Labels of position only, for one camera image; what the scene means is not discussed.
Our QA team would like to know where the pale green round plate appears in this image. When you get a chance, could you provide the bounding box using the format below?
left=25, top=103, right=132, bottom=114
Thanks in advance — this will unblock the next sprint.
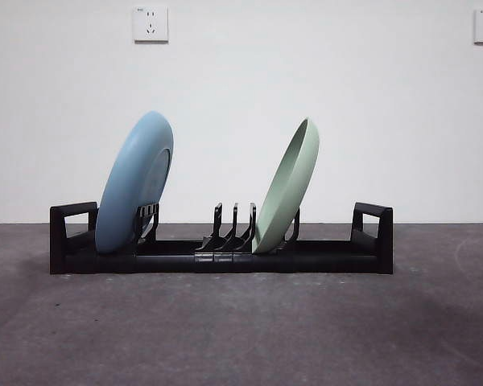
left=250, top=117, right=321, bottom=255

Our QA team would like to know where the light blue round plate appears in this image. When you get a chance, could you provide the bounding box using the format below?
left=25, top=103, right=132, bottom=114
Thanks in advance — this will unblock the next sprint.
left=95, top=111, right=175, bottom=255

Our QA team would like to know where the black plastic plate rack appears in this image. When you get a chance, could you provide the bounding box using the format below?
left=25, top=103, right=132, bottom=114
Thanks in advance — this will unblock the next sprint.
left=49, top=200, right=394, bottom=276

